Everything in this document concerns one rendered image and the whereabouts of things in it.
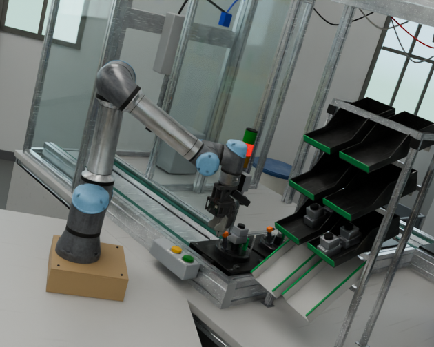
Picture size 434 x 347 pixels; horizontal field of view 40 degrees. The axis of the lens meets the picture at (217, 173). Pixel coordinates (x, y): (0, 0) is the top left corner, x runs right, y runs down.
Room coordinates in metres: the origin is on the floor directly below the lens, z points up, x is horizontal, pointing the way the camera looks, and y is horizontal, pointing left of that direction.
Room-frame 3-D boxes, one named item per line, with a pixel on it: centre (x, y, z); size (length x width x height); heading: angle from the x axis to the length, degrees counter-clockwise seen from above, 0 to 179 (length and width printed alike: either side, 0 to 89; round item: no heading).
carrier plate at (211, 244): (2.16, -0.14, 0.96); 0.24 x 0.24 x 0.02; 47
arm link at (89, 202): (1.87, 0.38, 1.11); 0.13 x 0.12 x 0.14; 7
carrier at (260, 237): (2.34, -0.32, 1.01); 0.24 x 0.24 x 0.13; 47
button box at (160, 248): (2.06, 0.06, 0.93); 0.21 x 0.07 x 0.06; 47
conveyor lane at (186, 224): (2.38, 0.06, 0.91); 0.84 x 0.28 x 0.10; 47
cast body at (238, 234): (2.17, -0.15, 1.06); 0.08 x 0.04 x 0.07; 137
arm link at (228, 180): (2.05, -0.05, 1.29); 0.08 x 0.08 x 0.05
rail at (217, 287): (2.23, 0.16, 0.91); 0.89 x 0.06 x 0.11; 47
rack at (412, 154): (2.00, -0.49, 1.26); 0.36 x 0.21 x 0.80; 47
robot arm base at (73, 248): (1.86, 0.38, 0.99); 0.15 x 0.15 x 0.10
